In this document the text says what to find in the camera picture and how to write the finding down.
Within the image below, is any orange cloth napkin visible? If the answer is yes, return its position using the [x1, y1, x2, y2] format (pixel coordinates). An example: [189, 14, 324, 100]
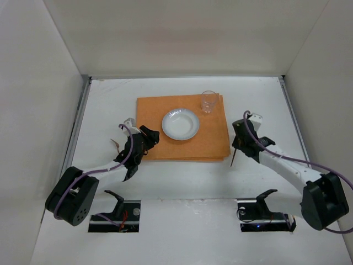
[137, 94, 231, 162]

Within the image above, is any white paper plate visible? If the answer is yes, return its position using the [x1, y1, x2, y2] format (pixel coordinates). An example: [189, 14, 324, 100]
[162, 108, 200, 141]

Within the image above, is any clear plastic cup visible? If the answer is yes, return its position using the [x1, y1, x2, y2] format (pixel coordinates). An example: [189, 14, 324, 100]
[201, 91, 218, 113]

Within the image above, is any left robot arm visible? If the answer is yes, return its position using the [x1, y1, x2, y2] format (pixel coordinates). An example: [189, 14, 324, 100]
[45, 119, 159, 226]

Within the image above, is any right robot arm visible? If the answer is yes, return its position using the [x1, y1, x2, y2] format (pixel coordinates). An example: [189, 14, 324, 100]
[232, 115, 350, 231]

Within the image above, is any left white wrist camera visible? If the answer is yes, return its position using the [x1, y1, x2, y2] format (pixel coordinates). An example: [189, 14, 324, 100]
[123, 118, 141, 135]

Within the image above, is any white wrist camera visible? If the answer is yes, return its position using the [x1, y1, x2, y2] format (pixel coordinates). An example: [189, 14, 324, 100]
[123, 118, 141, 135]
[247, 113, 263, 133]

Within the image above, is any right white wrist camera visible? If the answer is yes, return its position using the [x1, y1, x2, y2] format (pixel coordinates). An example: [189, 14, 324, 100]
[247, 113, 263, 133]

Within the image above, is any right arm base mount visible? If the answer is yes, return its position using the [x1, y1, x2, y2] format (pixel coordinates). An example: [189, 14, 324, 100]
[236, 189, 296, 232]

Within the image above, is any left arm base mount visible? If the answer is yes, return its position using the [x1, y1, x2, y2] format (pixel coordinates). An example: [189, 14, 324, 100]
[88, 190, 141, 233]

